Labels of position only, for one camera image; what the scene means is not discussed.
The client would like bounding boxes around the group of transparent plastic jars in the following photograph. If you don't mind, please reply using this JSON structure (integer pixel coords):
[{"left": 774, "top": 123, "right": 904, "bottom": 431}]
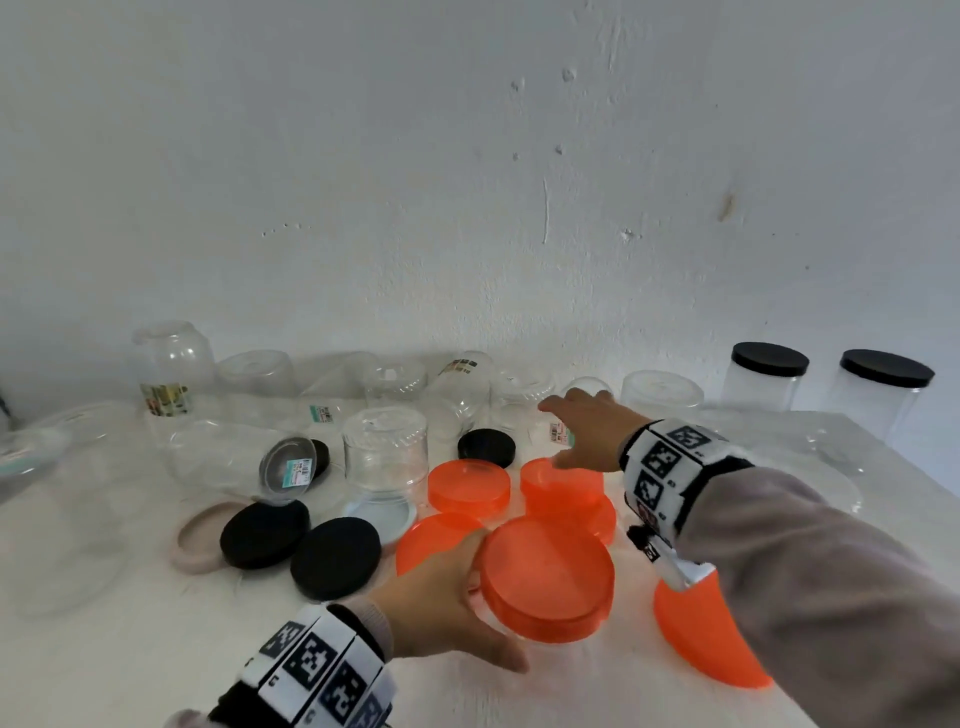
[{"left": 0, "top": 320, "right": 864, "bottom": 620}]

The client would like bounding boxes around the large orange lid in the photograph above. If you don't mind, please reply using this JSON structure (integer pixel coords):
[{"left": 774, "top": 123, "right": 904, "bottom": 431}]
[
  {"left": 653, "top": 571, "right": 774, "bottom": 690},
  {"left": 478, "top": 515, "right": 616, "bottom": 645},
  {"left": 395, "top": 512, "right": 485, "bottom": 577}
]

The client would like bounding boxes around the light blue lid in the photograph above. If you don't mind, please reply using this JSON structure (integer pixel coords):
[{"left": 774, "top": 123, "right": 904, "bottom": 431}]
[{"left": 343, "top": 494, "right": 418, "bottom": 547}]

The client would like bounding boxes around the small orange lid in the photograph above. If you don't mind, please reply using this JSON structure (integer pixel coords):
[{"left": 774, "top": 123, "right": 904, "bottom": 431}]
[
  {"left": 524, "top": 493, "right": 619, "bottom": 547},
  {"left": 519, "top": 457, "right": 606, "bottom": 511},
  {"left": 427, "top": 458, "right": 512, "bottom": 520}
]

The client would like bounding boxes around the black white marker wristband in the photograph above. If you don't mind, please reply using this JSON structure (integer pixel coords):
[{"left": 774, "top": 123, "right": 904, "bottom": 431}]
[
  {"left": 208, "top": 602, "right": 397, "bottom": 728},
  {"left": 618, "top": 418, "right": 755, "bottom": 541}
]

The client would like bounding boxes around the pale pink lid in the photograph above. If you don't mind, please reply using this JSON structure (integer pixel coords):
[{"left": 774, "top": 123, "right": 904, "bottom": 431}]
[{"left": 168, "top": 500, "right": 249, "bottom": 577}]

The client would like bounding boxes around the person's right hand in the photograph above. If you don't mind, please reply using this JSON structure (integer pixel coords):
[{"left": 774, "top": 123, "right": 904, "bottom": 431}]
[{"left": 537, "top": 387, "right": 652, "bottom": 474}]

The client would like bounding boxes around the person's right forearm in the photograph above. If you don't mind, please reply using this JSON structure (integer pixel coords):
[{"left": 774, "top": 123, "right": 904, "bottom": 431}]
[{"left": 674, "top": 464, "right": 960, "bottom": 728}]

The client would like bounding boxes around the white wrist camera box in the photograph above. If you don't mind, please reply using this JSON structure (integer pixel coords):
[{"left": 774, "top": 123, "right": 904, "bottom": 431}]
[{"left": 626, "top": 521, "right": 718, "bottom": 594}]

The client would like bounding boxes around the person's left hand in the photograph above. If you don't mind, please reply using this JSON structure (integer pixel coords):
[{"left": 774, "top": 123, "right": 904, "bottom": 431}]
[{"left": 367, "top": 528, "right": 530, "bottom": 674}]

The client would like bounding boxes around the large black lid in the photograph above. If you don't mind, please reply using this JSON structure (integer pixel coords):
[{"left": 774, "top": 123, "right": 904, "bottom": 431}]
[
  {"left": 219, "top": 500, "right": 312, "bottom": 571},
  {"left": 290, "top": 516, "right": 383, "bottom": 603}
]

